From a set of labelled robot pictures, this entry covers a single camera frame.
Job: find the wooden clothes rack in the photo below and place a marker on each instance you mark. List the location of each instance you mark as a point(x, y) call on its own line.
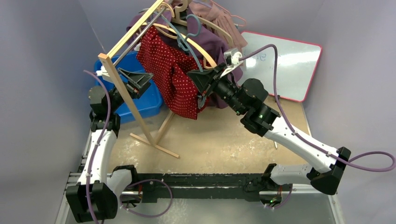
point(106, 60)

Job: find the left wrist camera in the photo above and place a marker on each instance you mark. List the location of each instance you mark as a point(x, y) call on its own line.
point(103, 74)

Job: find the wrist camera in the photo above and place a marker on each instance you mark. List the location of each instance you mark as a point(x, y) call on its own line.
point(232, 60)
point(103, 74)

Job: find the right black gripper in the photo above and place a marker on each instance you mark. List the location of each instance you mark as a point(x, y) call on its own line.
point(209, 79)

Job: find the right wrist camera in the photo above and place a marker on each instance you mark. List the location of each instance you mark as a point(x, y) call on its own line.
point(232, 60)

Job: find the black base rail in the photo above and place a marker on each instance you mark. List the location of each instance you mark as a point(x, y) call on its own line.
point(228, 186)

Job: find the whiteboard with pink frame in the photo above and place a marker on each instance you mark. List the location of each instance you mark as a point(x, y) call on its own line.
point(296, 64)

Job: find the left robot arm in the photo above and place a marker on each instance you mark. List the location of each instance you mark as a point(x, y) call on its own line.
point(96, 195)

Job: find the red polka dot skirt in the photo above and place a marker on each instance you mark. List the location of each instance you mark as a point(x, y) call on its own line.
point(173, 77)

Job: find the purple shirt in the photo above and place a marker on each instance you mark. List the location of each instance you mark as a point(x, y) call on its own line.
point(209, 41)

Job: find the pink garment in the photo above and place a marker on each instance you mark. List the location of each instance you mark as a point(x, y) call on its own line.
point(221, 17)

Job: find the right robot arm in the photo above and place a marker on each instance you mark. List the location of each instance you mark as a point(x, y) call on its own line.
point(323, 170)

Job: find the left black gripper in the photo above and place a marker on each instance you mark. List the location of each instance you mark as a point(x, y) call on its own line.
point(137, 84)

